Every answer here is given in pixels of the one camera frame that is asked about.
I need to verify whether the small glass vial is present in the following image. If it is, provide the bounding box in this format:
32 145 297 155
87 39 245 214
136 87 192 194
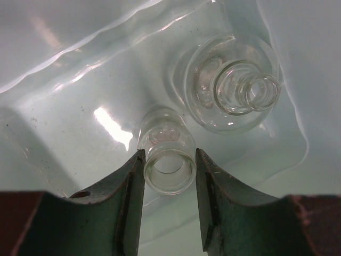
137 107 196 195

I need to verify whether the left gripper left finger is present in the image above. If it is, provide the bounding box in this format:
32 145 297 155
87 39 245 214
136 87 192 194
1 150 145 255

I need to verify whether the light teal plastic bin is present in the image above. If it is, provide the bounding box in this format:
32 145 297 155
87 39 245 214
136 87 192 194
1 1 340 255

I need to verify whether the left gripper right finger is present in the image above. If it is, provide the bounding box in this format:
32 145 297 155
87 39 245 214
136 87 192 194
196 149 340 255

